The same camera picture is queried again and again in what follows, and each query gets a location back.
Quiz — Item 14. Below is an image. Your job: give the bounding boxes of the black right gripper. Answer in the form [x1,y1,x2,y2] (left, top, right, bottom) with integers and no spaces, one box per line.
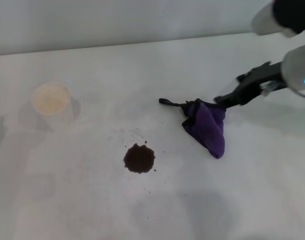
[213,61,287,109]

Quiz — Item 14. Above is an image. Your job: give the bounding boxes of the dark brown liquid stain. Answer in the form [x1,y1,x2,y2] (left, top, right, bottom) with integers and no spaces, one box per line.
[123,142,156,175]

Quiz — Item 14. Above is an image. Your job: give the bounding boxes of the white paper cup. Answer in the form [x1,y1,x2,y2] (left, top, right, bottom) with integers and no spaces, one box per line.
[31,81,74,133]

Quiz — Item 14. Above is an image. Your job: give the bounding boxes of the purple rag with black trim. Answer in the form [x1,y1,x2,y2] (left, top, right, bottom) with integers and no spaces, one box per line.
[158,97,228,160]

